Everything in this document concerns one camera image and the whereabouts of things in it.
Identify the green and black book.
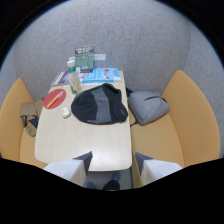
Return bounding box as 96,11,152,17
74,45,95,73

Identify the white AirPods case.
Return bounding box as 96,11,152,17
60,106,72,119

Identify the grey striped book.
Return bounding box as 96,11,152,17
50,70,71,88

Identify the blue book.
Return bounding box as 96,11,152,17
81,67,123,85

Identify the grey backpack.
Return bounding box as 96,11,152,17
125,87,171,127

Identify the red round plate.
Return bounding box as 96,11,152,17
43,88,68,110

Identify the white wall socket plate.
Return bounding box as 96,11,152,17
92,53,107,62

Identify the orange pen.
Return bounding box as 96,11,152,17
45,91,65,109

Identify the orange bench seat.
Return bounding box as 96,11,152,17
128,69,222,188
0,77,49,170

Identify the black and grey knit hat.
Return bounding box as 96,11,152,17
70,82,129,126

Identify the clear plastic bottle green cap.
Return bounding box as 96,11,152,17
66,59,83,94

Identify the person's dark shoe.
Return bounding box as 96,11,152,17
85,180,97,190
102,171,122,191

